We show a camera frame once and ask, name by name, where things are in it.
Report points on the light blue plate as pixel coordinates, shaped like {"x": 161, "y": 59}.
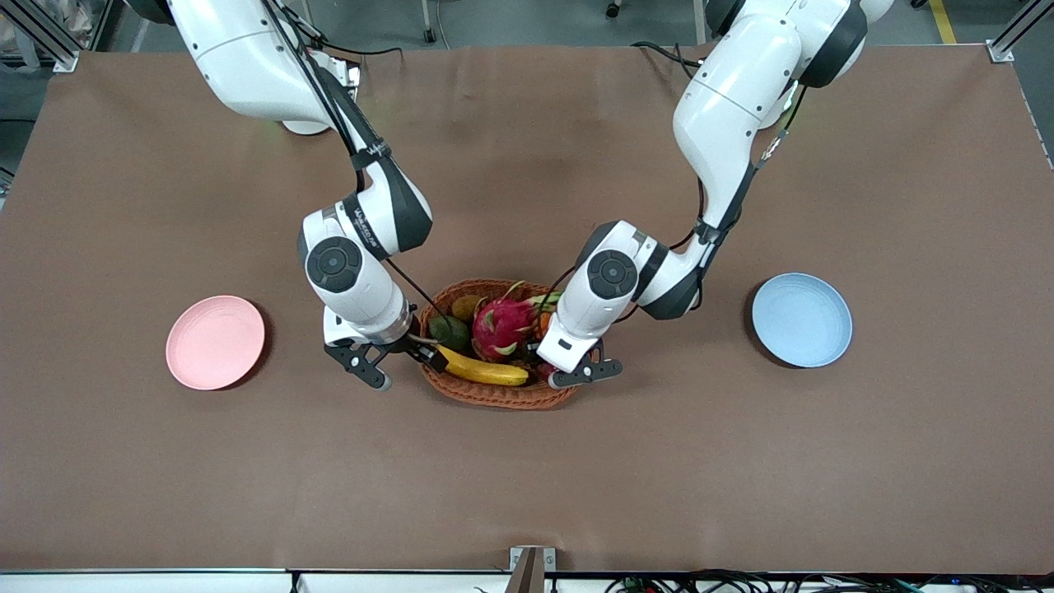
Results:
{"x": 801, "y": 319}

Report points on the orange fruit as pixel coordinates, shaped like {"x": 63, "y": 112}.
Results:
{"x": 545, "y": 323}

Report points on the brown table cover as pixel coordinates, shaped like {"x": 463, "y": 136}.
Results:
{"x": 527, "y": 494}

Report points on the brown green kiwi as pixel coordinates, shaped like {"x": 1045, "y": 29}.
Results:
{"x": 465, "y": 308}

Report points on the black caster wheel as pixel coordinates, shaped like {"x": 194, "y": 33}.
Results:
{"x": 613, "y": 10}

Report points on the dark red apple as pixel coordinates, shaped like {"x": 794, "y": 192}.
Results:
{"x": 543, "y": 371}

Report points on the yellow banana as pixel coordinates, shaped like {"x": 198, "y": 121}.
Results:
{"x": 486, "y": 372}

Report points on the pink dragon fruit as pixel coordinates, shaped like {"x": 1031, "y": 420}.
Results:
{"x": 502, "y": 325}

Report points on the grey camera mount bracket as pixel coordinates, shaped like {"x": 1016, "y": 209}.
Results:
{"x": 531, "y": 568}

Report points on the chair leg with caster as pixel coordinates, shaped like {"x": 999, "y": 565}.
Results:
{"x": 427, "y": 25}

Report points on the green avocado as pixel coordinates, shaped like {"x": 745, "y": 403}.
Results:
{"x": 451, "y": 331}

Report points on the brown wicker basket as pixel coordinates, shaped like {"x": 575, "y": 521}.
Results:
{"x": 494, "y": 397}

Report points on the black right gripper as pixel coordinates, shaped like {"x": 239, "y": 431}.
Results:
{"x": 417, "y": 347}

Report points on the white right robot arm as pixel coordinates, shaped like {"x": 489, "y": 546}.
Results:
{"x": 247, "y": 66}

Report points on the pink plate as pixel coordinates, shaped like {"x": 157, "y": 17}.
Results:
{"x": 214, "y": 342}

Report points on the aluminium frame post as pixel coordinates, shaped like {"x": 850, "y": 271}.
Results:
{"x": 1013, "y": 41}
{"x": 49, "y": 45}

